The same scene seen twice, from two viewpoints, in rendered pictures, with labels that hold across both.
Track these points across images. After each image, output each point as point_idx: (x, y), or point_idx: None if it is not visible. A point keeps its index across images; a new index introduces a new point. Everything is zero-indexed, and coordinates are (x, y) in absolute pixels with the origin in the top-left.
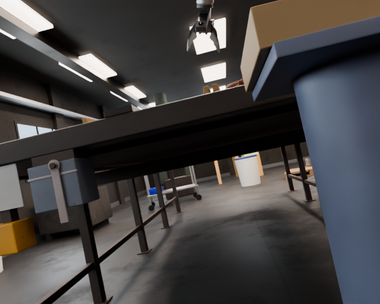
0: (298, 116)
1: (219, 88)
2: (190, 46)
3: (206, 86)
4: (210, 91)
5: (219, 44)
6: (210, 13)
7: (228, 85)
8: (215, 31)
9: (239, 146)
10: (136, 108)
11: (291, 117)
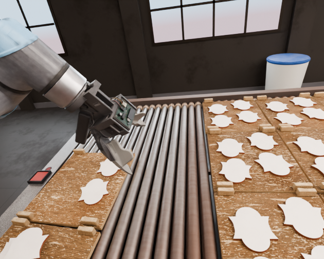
0: None
1: (17, 223)
2: (137, 124)
3: (16, 213)
4: (26, 217)
5: (119, 167)
6: (98, 107)
7: (25, 229)
8: (99, 148)
9: None
10: (33, 182)
11: None
